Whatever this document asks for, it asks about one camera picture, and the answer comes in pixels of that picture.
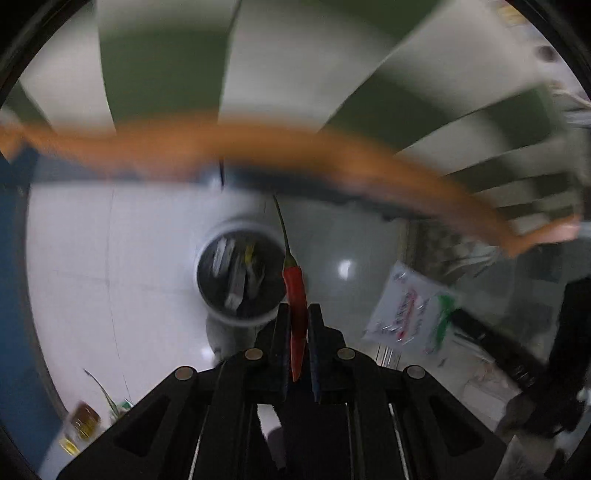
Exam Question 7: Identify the white round waste bin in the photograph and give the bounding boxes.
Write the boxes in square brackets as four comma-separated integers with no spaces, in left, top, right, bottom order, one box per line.
[193,216,297,363]

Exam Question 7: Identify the white green sachet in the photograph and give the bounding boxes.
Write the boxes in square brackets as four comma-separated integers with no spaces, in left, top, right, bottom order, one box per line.
[362,260,461,356]

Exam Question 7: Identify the green white checked tablecloth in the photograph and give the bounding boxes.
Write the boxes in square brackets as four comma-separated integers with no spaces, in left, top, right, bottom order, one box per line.
[0,0,591,260]

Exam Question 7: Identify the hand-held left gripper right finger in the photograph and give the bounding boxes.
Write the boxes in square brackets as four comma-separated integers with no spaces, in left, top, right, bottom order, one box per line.
[308,304,509,480]

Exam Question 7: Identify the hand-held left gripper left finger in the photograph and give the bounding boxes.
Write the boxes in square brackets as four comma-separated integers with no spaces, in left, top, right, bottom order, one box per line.
[55,304,291,480]

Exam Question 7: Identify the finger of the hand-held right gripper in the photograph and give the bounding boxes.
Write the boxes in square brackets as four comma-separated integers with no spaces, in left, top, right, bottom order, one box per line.
[450,307,551,389]

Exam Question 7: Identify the red chili pepper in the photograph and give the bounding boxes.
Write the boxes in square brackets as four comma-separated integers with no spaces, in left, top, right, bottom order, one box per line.
[272,194,307,383]

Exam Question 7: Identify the blue cabinet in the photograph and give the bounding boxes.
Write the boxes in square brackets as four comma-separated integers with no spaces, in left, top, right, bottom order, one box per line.
[0,151,62,468]

